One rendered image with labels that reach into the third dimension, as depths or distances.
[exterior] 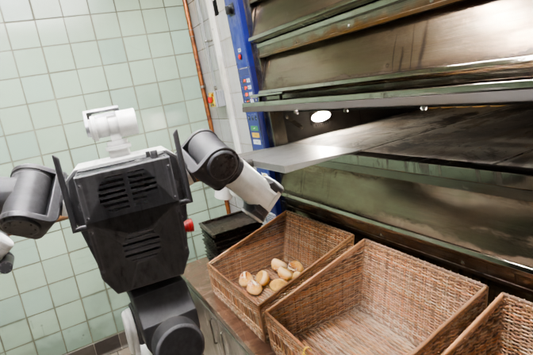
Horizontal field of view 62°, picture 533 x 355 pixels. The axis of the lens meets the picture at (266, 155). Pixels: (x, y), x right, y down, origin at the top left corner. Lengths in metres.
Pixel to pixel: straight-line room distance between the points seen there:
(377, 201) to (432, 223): 0.27
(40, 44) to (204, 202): 1.40
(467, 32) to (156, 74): 2.12
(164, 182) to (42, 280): 2.14
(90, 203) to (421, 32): 1.01
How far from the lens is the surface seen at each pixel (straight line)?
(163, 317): 1.11
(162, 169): 0.98
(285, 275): 2.11
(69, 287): 3.07
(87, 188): 0.98
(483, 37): 1.26
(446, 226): 1.47
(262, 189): 1.26
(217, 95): 2.72
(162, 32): 3.04
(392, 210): 1.63
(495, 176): 1.31
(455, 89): 1.14
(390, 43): 1.49
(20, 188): 1.14
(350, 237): 1.83
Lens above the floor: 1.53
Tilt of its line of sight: 10 degrees down
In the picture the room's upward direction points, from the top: 11 degrees counter-clockwise
